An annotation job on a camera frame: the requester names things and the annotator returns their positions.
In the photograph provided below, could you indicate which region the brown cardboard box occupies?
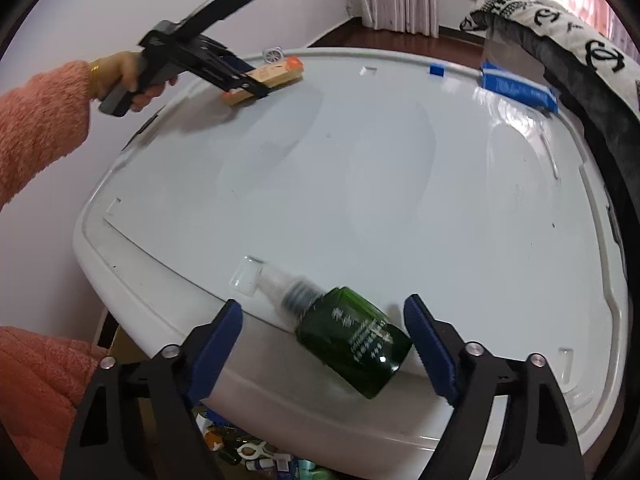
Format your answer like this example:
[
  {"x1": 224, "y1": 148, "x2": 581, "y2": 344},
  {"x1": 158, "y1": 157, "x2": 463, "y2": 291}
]
[{"x1": 107, "y1": 321, "x2": 351, "y2": 480}]

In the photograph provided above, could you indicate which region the dark green spray bottle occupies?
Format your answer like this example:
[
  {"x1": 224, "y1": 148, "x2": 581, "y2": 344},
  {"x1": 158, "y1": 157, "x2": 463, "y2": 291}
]
[{"x1": 229, "y1": 255, "x2": 414, "y2": 401}]

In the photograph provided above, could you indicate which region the tan box with orange end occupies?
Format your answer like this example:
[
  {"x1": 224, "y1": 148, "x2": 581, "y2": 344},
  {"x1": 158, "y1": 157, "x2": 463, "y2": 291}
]
[{"x1": 220, "y1": 56, "x2": 305, "y2": 107}]

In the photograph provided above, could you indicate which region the white plastic storage box lid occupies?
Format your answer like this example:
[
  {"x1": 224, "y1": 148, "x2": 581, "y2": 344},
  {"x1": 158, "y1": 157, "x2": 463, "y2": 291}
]
[{"x1": 72, "y1": 47, "x2": 630, "y2": 480}]

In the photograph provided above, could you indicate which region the pile of small discarded packaging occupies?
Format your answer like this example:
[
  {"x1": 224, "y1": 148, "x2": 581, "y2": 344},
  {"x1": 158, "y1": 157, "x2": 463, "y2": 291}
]
[{"x1": 199, "y1": 404, "x2": 347, "y2": 480}]

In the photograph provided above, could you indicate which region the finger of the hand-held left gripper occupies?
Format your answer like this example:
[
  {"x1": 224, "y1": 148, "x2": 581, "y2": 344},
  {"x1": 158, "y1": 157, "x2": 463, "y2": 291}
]
[
  {"x1": 199, "y1": 35, "x2": 261, "y2": 79},
  {"x1": 200, "y1": 62, "x2": 274, "y2": 102}
]

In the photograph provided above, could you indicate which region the person's left hand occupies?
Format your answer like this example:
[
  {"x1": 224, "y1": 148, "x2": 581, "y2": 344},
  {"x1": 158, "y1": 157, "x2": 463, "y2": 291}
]
[{"x1": 90, "y1": 50, "x2": 179, "y2": 114}]

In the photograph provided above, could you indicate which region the blue wipes packet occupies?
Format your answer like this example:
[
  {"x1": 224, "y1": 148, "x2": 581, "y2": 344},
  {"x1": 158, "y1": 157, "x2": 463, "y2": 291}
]
[{"x1": 479, "y1": 61, "x2": 560, "y2": 114}]

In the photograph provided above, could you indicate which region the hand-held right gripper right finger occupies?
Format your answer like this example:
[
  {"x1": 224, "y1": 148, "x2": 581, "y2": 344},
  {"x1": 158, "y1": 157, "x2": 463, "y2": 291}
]
[{"x1": 402, "y1": 294, "x2": 586, "y2": 480}]

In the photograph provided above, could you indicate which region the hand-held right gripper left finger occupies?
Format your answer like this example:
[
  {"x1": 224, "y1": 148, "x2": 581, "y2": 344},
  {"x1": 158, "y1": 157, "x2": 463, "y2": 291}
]
[{"x1": 60, "y1": 299, "x2": 244, "y2": 480}]

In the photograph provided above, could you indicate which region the person's left forearm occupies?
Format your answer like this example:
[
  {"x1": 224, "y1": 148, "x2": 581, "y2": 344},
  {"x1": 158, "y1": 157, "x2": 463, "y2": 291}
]
[{"x1": 0, "y1": 60, "x2": 94, "y2": 212}]

